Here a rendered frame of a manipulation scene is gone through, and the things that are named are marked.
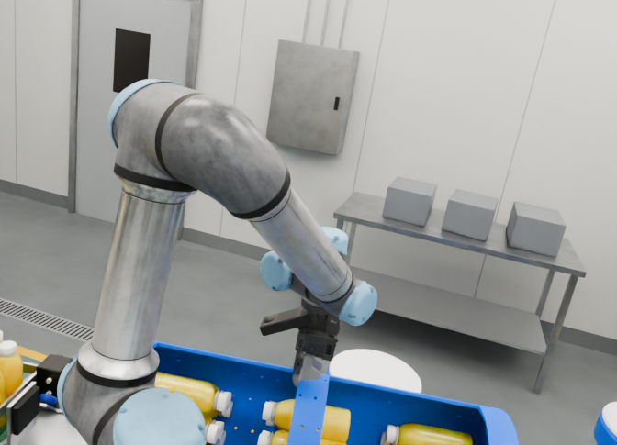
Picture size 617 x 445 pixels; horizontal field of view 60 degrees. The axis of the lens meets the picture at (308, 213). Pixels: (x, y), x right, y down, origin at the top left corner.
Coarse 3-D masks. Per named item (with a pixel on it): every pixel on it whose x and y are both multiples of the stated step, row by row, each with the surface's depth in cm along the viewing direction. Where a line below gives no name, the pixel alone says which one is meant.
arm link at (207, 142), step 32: (192, 96) 64; (192, 128) 61; (224, 128) 62; (256, 128) 65; (192, 160) 62; (224, 160) 61; (256, 160) 63; (224, 192) 63; (256, 192) 64; (288, 192) 69; (256, 224) 70; (288, 224) 71; (288, 256) 76; (320, 256) 78; (320, 288) 83; (352, 288) 88; (352, 320) 88
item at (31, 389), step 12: (24, 396) 126; (36, 396) 129; (12, 408) 122; (24, 408) 124; (36, 408) 130; (12, 420) 123; (24, 420) 125; (12, 432) 124; (24, 432) 129; (12, 444) 125
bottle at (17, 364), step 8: (16, 352) 137; (0, 360) 135; (8, 360) 135; (16, 360) 137; (8, 368) 135; (16, 368) 137; (8, 376) 136; (16, 376) 137; (8, 384) 136; (16, 384) 138; (8, 392) 137
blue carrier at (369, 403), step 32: (160, 352) 133; (192, 352) 124; (224, 384) 135; (256, 384) 134; (288, 384) 132; (320, 384) 117; (352, 384) 127; (256, 416) 135; (320, 416) 110; (352, 416) 133; (384, 416) 133; (416, 416) 132; (448, 416) 130; (480, 416) 128
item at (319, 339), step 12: (312, 312) 108; (324, 312) 108; (312, 324) 111; (324, 324) 111; (336, 324) 110; (300, 336) 110; (312, 336) 109; (324, 336) 110; (336, 336) 110; (312, 348) 112; (324, 348) 110
